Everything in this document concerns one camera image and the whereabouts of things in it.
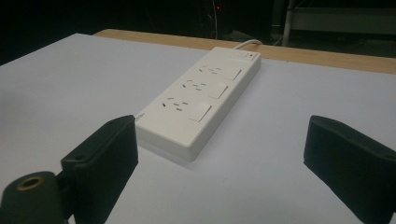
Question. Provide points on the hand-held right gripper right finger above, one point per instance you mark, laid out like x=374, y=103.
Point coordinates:
x=351, y=165

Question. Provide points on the metal stand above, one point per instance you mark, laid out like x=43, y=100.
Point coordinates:
x=330, y=20

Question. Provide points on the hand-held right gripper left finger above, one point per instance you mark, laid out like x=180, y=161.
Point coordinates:
x=102, y=158

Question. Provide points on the white power strip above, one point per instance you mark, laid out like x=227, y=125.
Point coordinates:
x=202, y=96

